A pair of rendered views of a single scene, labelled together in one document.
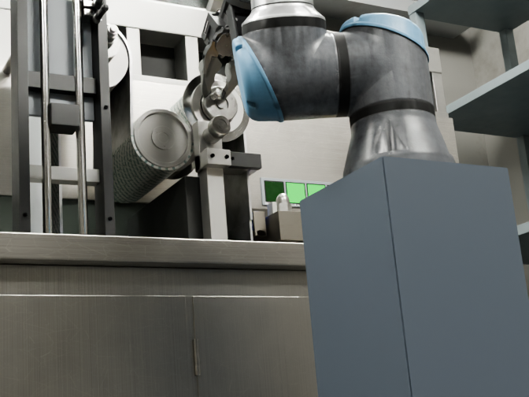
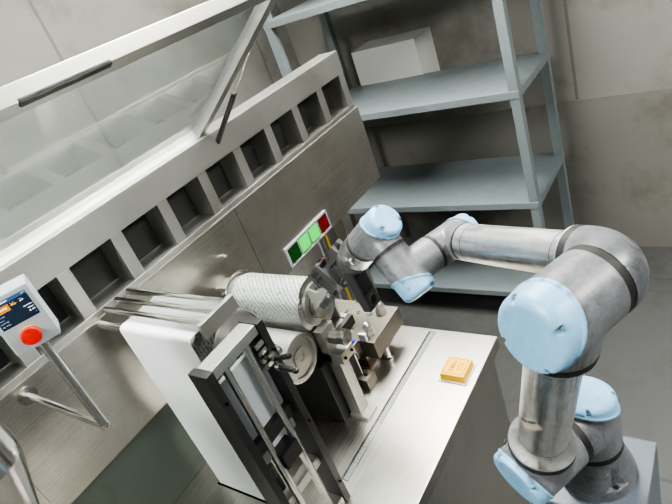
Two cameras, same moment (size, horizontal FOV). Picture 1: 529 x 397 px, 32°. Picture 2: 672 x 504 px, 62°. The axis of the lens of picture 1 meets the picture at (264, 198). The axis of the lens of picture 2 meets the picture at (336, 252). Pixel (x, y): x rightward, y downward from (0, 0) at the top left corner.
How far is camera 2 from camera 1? 1.59 m
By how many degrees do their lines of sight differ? 47
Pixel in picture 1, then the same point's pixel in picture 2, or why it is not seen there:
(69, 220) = not seen: hidden behind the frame
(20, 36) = (244, 439)
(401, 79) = (618, 441)
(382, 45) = (609, 430)
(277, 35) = (562, 475)
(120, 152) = not seen: hidden behind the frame
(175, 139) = (305, 349)
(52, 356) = not seen: outside the picture
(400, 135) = (621, 476)
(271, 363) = (454, 490)
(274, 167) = (287, 234)
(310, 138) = (297, 193)
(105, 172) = (326, 458)
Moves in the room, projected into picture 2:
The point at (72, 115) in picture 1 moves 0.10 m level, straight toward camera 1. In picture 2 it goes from (296, 449) to (326, 473)
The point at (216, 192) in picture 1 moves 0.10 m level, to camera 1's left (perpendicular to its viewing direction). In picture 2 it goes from (348, 371) to (316, 392)
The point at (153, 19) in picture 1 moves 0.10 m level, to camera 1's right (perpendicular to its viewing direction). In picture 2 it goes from (170, 181) to (205, 164)
